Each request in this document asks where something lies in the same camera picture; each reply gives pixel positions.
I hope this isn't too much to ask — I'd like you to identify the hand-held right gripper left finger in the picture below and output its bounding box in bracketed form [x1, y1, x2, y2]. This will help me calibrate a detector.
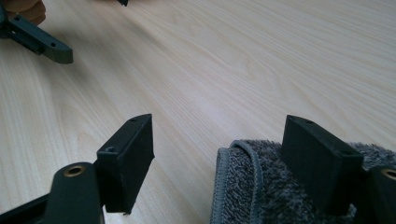
[94, 113, 156, 216]

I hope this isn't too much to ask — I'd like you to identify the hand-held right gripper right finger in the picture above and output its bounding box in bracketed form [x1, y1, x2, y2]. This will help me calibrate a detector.
[281, 114, 365, 217]

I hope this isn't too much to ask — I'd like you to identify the grey terry cloth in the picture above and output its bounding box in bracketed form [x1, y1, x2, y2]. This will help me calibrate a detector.
[209, 139, 396, 224]

